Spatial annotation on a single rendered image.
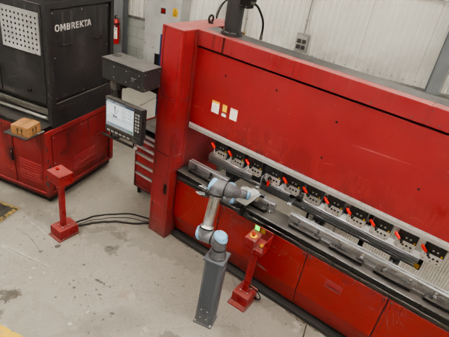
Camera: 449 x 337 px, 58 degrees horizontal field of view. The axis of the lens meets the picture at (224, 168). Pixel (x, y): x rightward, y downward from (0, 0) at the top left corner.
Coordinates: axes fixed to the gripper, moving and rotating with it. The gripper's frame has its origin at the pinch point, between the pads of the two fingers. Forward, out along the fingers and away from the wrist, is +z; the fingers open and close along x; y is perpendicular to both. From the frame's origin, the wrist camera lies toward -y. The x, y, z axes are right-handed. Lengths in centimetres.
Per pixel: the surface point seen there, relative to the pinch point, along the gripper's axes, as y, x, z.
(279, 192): -31, -38, -67
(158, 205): -72, 3, 56
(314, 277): -35, 30, -122
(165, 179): -39, -15, 49
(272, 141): 34, -51, -53
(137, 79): 67, -50, 73
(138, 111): 46, -33, 68
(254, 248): -19, 28, -65
